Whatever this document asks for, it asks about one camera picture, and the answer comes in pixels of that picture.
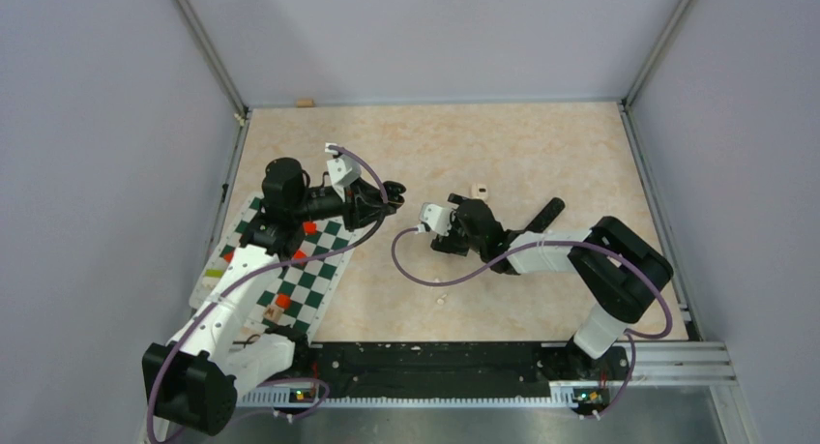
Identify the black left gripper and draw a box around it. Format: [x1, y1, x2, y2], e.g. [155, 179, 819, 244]
[292, 176, 395, 231]

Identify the cream earbud charging case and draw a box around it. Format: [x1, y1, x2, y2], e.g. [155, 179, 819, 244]
[470, 183, 489, 200]

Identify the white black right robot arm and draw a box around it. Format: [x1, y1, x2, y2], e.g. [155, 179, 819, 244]
[430, 194, 674, 378]

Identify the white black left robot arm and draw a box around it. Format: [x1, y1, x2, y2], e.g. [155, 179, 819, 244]
[142, 147, 406, 442]

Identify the green white chessboard mat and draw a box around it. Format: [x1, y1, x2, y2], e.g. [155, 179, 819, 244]
[189, 192, 366, 341]

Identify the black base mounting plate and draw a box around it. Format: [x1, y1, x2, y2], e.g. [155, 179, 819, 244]
[249, 340, 632, 400]

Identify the red block at edge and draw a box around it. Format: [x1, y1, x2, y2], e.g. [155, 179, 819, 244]
[274, 294, 291, 310]

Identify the tan wooden cube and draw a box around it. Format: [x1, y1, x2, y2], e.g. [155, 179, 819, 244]
[263, 305, 282, 323]

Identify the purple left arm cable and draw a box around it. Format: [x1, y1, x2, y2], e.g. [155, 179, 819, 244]
[144, 144, 392, 444]

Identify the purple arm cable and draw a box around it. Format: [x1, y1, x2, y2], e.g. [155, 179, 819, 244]
[144, 144, 392, 444]
[391, 226, 675, 420]

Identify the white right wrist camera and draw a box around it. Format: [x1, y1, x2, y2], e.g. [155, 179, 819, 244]
[419, 202, 454, 236]

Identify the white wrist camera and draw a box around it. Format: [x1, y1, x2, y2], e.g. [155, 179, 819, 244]
[419, 202, 454, 236]
[325, 143, 361, 189]

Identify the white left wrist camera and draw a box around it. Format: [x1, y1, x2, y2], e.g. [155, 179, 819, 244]
[325, 143, 361, 189]

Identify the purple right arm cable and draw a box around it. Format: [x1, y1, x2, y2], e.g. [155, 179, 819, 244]
[391, 226, 675, 420]

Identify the aluminium front rail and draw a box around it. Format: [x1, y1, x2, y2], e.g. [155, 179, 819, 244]
[137, 341, 760, 444]

